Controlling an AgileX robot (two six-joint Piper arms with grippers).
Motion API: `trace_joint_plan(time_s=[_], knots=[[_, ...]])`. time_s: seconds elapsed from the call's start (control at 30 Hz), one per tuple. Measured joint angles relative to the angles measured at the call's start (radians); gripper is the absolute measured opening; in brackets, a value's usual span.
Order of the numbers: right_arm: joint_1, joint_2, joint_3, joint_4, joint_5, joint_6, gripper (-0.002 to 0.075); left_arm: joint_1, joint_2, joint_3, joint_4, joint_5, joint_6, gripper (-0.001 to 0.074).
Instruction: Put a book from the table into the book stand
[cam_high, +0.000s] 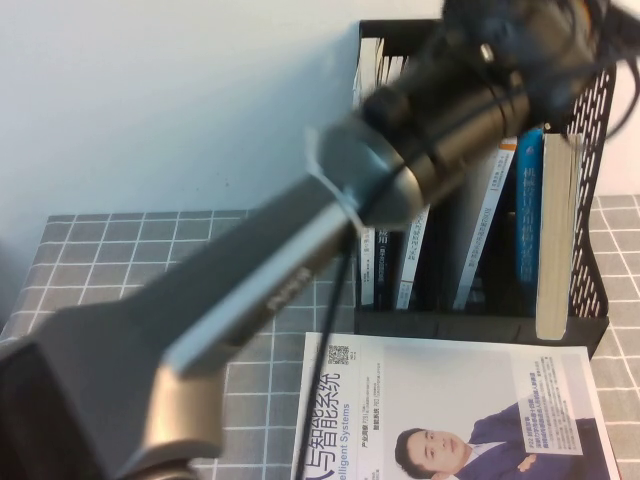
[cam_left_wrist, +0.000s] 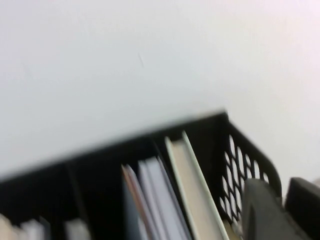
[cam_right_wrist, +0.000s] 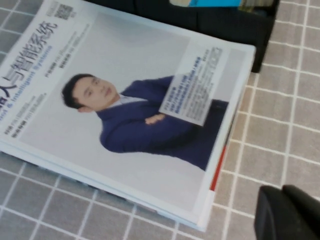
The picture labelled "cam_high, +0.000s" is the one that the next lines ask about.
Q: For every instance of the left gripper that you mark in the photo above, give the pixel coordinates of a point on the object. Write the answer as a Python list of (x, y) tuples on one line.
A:
[(560, 90)]

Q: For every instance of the blue and grey paperback book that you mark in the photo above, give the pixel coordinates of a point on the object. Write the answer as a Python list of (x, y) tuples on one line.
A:
[(557, 240)]

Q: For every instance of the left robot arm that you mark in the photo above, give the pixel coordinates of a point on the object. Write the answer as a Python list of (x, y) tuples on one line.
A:
[(225, 280)]

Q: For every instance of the blue spine thick book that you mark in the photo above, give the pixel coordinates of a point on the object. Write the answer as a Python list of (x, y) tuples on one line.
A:
[(529, 225)]

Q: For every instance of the grey cover orange band book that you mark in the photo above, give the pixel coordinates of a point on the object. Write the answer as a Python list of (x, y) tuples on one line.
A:
[(487, 225)]

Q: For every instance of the white spine leaning book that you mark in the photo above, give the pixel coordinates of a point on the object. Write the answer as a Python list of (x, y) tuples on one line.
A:
[(410, 260)]

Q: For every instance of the black spine book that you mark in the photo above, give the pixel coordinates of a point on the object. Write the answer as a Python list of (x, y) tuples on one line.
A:
[(387, 280)]

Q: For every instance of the black plastic book stand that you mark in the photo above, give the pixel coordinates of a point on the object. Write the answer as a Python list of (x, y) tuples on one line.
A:
[(450, 325)]

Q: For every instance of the white spine thin book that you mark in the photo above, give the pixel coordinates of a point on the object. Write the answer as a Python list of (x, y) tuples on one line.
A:
[(366, 280)]

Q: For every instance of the white magazine with man portrait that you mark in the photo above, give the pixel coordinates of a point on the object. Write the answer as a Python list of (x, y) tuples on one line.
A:
[(450, 390)]

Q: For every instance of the grey checked tablecloth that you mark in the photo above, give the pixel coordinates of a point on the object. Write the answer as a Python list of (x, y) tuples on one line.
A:
[(125, 240)]

